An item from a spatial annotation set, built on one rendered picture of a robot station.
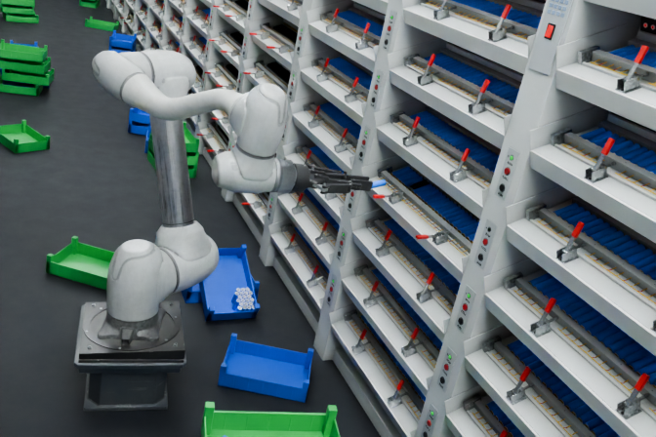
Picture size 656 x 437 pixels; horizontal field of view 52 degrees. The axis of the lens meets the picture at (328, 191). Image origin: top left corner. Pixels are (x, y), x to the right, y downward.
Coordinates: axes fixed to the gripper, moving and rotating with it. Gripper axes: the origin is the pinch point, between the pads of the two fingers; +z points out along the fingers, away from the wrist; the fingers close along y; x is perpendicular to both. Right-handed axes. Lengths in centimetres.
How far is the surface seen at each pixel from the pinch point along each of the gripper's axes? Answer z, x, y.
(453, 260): 20.7, 8.6, -24.7
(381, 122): 19.4, -7.4, 30.9
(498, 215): 19.1, -11.7, -35.1
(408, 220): 20.0, 10.6, -0.6
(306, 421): -22, 40, -47
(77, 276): -59, 93, 85
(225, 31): 23, 24, 237
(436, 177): 19.3, -7.3, -6.8
